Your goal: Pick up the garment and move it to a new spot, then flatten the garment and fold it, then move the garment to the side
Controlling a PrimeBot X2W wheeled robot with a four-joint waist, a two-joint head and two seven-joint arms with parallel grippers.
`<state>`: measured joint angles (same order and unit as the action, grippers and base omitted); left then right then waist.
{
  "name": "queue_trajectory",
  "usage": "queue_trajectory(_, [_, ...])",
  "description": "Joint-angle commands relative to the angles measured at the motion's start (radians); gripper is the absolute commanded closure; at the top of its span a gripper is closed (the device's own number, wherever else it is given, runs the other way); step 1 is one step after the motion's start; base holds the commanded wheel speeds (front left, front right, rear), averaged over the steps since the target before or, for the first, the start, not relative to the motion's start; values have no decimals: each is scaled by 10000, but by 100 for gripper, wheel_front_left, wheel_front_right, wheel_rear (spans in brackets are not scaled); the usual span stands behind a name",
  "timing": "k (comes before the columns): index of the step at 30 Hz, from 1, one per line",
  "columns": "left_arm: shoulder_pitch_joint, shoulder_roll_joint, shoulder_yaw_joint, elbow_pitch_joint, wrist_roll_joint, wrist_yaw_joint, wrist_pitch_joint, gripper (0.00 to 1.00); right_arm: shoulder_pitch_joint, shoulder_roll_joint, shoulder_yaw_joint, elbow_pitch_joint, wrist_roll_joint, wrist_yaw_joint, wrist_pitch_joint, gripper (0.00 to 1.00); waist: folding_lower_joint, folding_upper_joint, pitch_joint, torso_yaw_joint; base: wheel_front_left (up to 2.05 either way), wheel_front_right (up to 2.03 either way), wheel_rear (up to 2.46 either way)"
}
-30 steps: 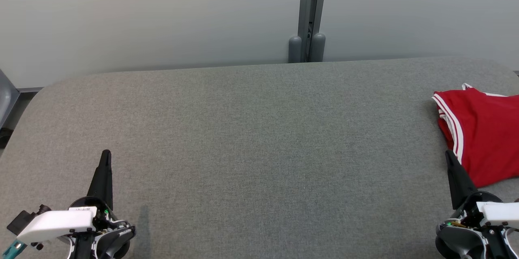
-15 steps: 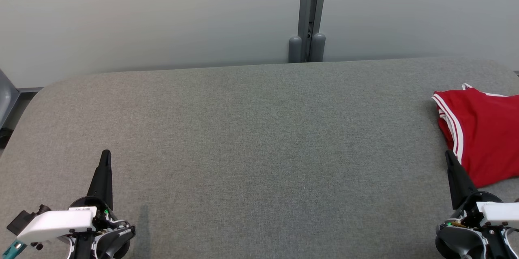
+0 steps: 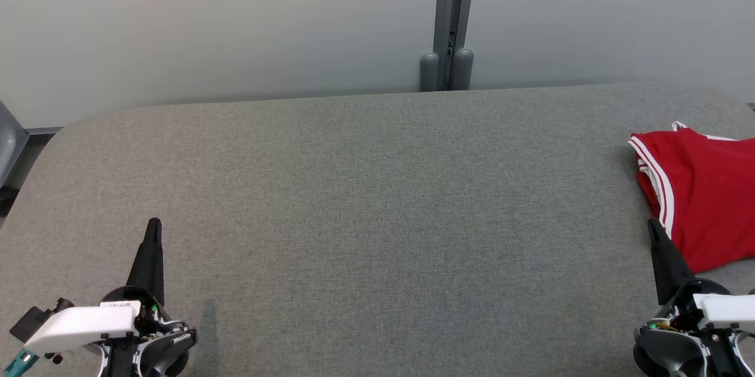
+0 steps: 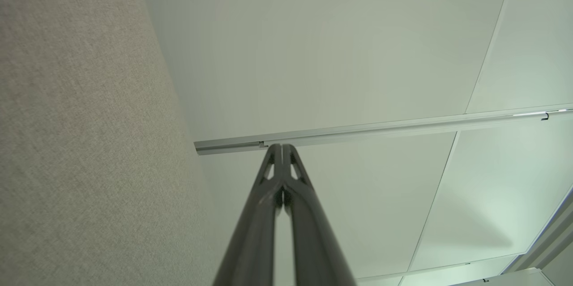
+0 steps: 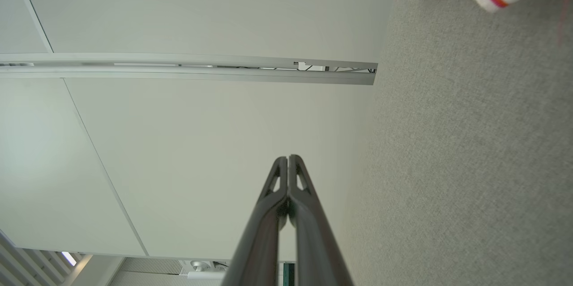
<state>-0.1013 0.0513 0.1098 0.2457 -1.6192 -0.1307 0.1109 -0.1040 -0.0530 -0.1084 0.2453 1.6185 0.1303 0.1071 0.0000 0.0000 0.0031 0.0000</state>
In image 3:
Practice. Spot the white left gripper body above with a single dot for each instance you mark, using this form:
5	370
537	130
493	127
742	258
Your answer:
82	324

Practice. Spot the grey partition base rail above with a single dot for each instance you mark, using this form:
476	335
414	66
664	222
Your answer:
44	130

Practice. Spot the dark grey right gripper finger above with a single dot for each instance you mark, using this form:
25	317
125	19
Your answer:
669	271

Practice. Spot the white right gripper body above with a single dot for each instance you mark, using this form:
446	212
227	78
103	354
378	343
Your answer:
725	309

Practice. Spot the grey cylindrical post foot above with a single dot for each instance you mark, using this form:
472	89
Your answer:
463	70
429	73

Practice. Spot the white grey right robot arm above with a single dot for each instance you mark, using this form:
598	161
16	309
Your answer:
666	347

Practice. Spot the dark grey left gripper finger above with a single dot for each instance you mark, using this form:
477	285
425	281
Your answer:
148	265

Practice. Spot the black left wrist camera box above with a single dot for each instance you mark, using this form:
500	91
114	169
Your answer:
29	321

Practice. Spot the black caster wheel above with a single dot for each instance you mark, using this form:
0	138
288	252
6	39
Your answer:
7	197

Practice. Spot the grey tubular cart frame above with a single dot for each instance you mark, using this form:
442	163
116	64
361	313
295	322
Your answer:
9	141

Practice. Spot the red and white basketball jersey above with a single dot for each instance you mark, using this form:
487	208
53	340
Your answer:
708	200

